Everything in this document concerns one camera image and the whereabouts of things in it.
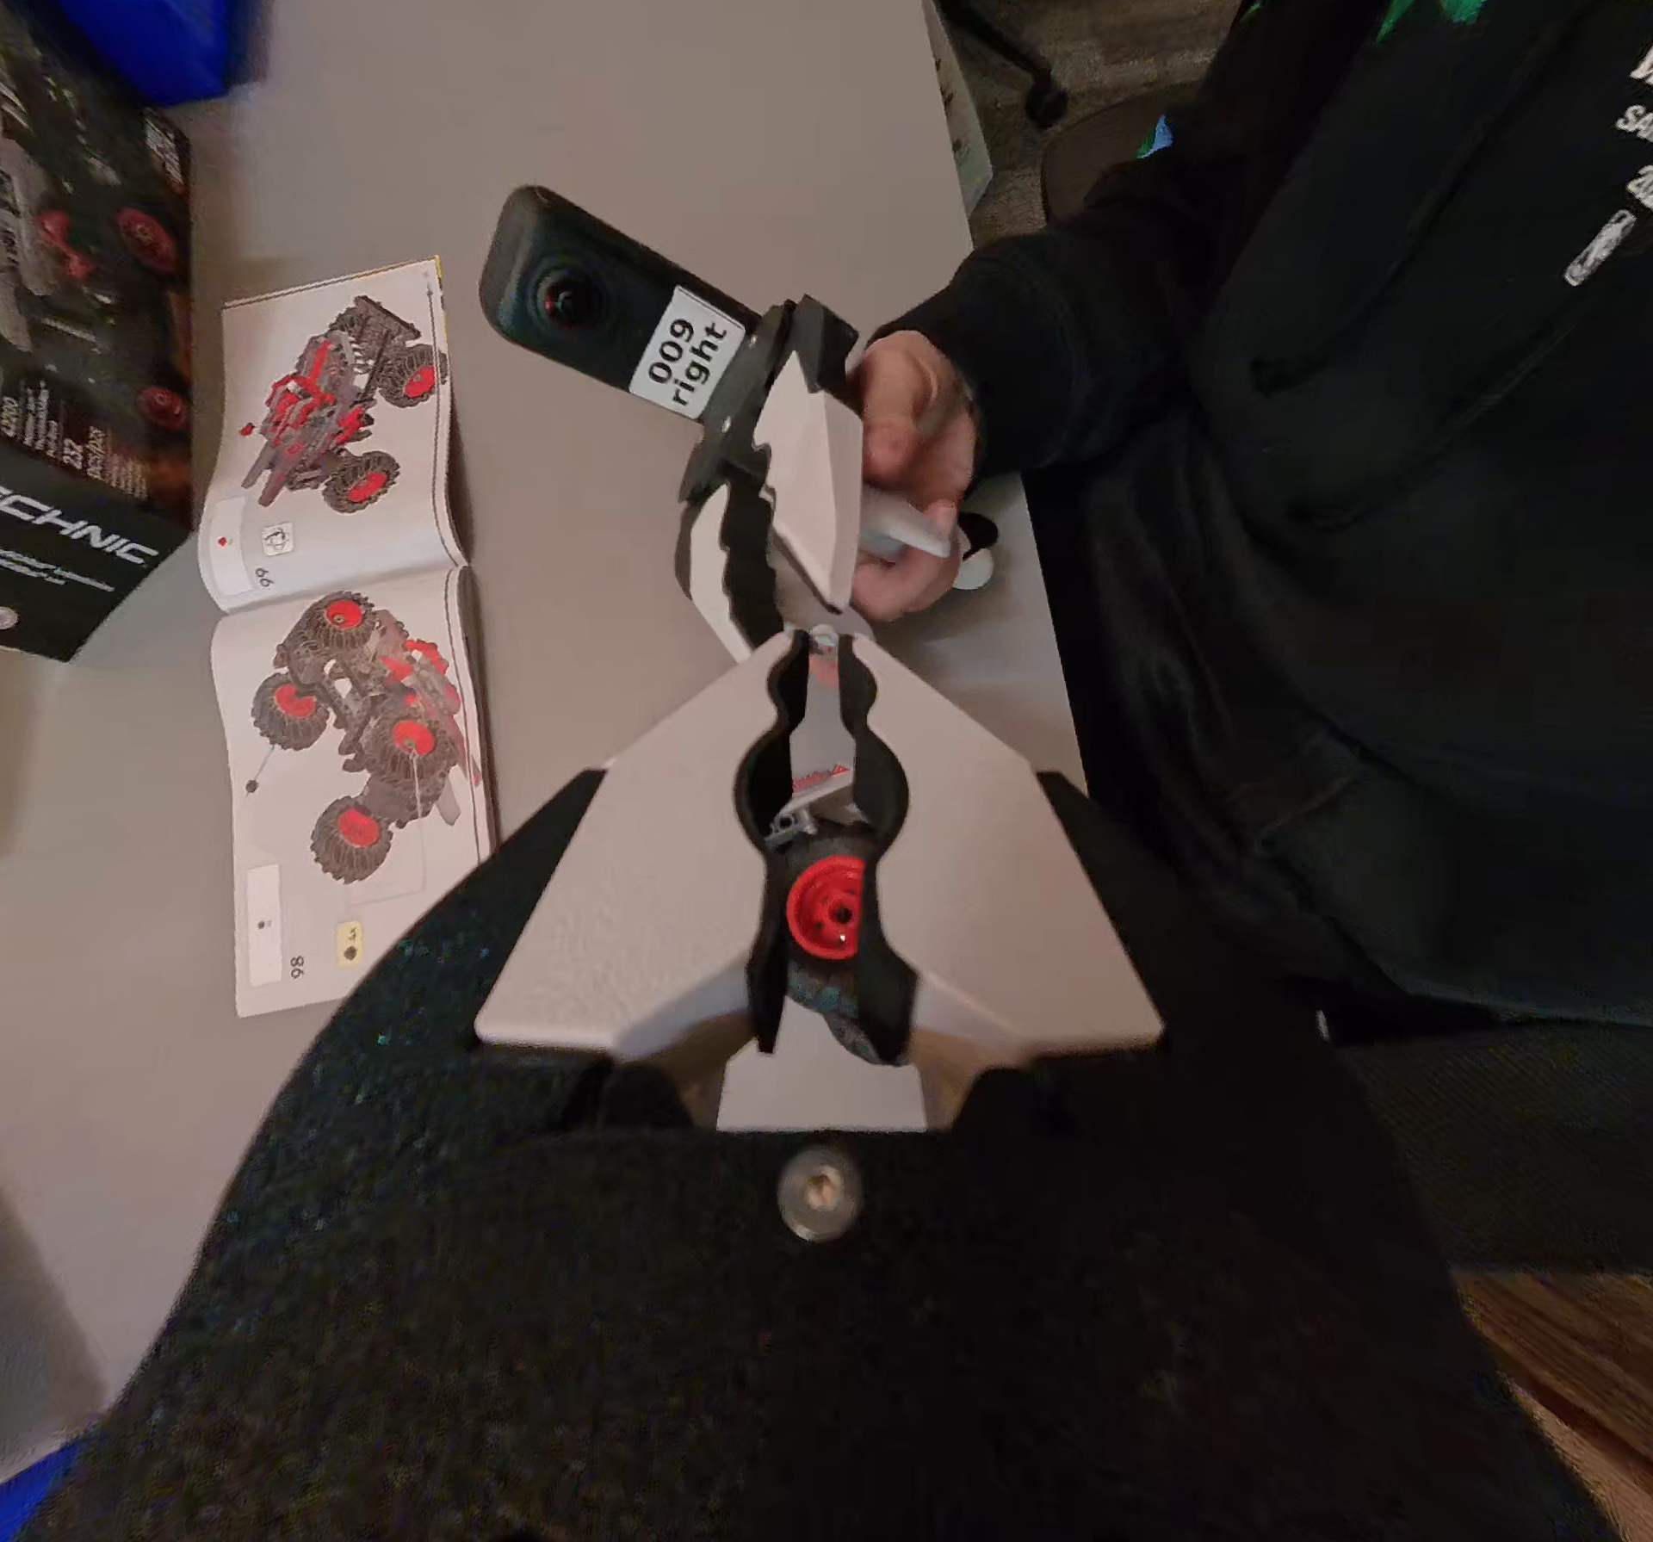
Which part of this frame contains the red and black toy truck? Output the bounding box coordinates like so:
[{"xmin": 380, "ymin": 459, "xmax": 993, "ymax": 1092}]
[{"xmin": 748, "ymin": 630, "xmax": 917, "ymax": 1068}]

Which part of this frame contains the person's right hand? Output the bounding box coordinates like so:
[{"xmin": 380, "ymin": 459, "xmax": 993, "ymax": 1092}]
[{"xmin": 845, "ymin": 330, "xmax": 982, "ymax": 621}]

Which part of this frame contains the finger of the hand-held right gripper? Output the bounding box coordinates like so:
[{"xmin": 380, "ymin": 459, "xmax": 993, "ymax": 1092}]
[
  {"xmin": 755, "ymin": 347, "xmax": 868, "ymax": 614},
  {"xmin": 674, "ymin": 487, "xmax": 790, "ymax": 665}
]

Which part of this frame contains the black toy set box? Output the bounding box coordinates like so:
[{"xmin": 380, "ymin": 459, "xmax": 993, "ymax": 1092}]
[{"xmin": 0, "ymin": 0, "xmax": 199, "ymax": 665}]

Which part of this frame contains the black office chair base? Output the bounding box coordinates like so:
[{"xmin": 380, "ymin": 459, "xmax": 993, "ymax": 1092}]
[{"xmin": 903, "ymin": 0, "xmax": 1077, "ymax": 132}]

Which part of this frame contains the grey desk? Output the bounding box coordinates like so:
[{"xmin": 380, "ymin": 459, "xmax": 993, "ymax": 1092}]
[{"xmin": 0, "ymin": 0, "xmax": 1090, "ymax": 1484}]

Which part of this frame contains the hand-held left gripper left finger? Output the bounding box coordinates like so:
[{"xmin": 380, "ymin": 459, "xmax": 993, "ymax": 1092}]
[{"xmin": 475, "ymin": 630, "xmax": 792, "ymax": 1129}]

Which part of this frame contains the person in black hoodie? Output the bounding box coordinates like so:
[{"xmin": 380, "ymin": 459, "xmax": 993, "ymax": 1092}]
[{"xmin": 1033, "ymin": 0, "xmax": 1653, "ymax": 1039}]

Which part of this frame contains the person's right forearm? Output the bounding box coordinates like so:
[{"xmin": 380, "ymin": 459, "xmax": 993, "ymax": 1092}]
[{"xmin": 904, "ymin": 178, "xmax": 1236, "ymax": 503}]

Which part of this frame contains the toy truck instruction booklet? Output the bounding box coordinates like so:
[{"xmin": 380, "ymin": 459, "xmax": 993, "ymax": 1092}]
[{"xmin": 198, "ymin": 255, "xmax": 501, "ymax": 1019}]

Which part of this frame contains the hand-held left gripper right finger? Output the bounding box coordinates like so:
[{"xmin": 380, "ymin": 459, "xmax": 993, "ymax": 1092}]
[{"xmin": 840, "ymin": 634, "xmax": 1164, "ymax": 1127}]

